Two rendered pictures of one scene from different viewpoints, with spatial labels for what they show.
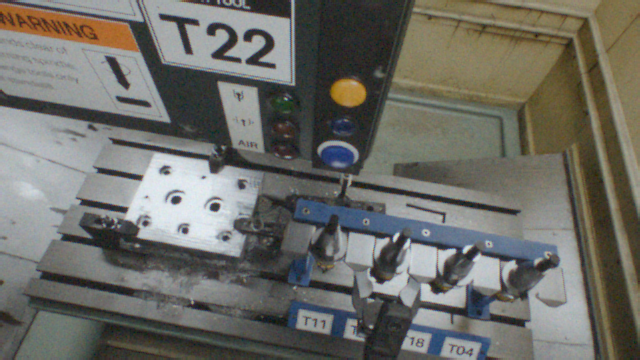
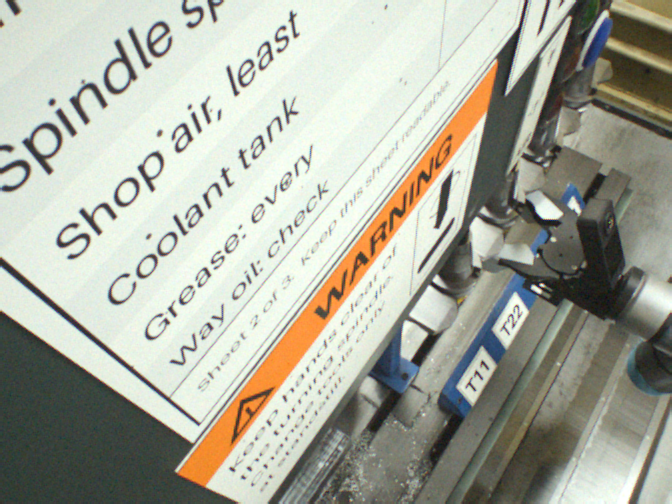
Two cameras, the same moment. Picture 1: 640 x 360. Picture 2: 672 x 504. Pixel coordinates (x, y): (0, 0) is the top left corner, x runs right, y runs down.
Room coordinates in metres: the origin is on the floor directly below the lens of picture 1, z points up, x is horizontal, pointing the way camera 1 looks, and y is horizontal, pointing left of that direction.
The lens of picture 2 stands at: (0.17, 0.29, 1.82)
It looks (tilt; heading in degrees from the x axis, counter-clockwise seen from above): 61 degrees down; 308
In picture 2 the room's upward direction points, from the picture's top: 8 degrees counter-clockwise
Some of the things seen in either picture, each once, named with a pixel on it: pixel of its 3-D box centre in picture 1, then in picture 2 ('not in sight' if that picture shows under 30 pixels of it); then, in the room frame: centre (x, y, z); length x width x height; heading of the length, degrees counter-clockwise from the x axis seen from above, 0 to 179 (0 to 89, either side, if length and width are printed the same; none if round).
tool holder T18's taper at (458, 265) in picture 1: (463, 260); (545, 120); (0.23, -0.25, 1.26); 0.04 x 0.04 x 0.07
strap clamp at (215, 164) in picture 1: (221, 155); not in sight; (0.56, 0.27, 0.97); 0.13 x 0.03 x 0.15; 176
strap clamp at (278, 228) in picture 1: (261, 231); not in sight; (0.36, 0.13, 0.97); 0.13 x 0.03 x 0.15; 86
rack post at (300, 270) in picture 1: (302, 244); (385, 333); (0.31, 0.03, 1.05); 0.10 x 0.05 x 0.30; 176
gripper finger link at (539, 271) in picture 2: (365, 299); (534, 261); (0.17, -0.10, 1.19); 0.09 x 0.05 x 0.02; 20
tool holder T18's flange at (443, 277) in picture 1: (454, 269); (536, 144); (0.23, -0.25, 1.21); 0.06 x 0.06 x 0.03
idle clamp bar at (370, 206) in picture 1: (334, 210); not in sight; (0.46, -0.04, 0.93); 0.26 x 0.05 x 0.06; 91
